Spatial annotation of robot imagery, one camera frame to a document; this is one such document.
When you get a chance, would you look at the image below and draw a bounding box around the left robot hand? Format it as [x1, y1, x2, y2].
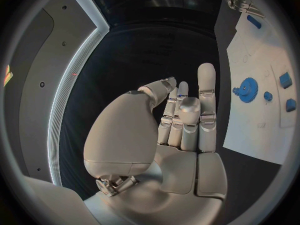
[83, 62, 229, 225]

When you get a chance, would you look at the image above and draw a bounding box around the white task board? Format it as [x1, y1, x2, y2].
[221, 8, 298, 166]

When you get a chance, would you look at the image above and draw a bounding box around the long blue cylinder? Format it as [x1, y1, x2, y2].
[246, 14, 263, 30]

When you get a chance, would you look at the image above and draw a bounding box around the blue block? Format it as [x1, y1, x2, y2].
[285, 98, 298, 113]
[278, 72, 294, 90]

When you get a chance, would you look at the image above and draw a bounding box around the blue gear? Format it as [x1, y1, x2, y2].
[231, 77, 260, 104]

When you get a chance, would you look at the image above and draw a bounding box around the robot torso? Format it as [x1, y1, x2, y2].
[3, 0, 111, 187]

